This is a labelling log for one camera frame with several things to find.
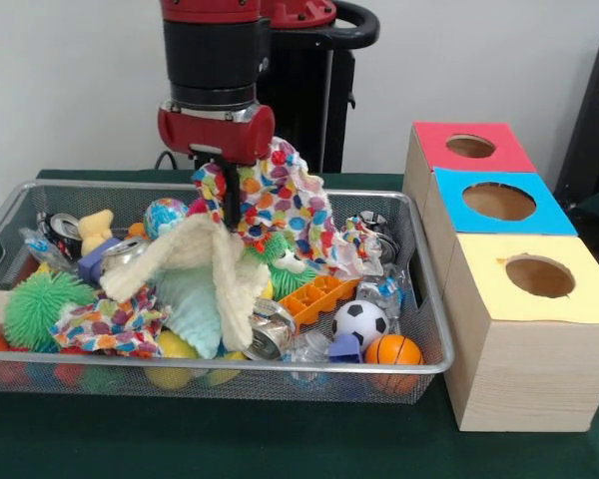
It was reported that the black and white soccer ball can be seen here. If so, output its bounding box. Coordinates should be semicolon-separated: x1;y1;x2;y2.
331;299;390;351

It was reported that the clear mesh bin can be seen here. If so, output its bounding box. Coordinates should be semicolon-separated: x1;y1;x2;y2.
0;180;456;402

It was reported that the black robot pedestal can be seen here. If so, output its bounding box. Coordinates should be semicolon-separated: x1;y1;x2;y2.
255;0;380;173

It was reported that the blue globe ball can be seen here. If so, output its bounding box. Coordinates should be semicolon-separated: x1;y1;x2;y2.
143;198;192;241

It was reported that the mint green waffle cloth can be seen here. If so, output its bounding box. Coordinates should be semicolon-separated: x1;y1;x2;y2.
154;263;227;361

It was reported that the orange basketball toy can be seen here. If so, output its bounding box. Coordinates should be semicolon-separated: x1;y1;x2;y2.
364;333;423;392

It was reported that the wooden box with three holes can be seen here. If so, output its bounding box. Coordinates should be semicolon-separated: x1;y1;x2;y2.
403;122;599;433

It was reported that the small green spiky ball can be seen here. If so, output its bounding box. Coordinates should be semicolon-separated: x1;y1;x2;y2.
245;232;320;301

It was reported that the black upright panel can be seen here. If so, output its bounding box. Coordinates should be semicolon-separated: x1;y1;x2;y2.
554;33;599;236

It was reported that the cream yellow cloth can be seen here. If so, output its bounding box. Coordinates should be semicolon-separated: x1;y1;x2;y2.
100;214;272;352

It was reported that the orange plastic toy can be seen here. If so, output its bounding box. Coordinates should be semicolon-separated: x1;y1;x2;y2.
277;273;361;329

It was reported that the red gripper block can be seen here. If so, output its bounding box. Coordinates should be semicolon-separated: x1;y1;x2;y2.
158;99;277;230

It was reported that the dark green table cloth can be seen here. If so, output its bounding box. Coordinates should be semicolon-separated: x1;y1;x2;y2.
0;168;599;479

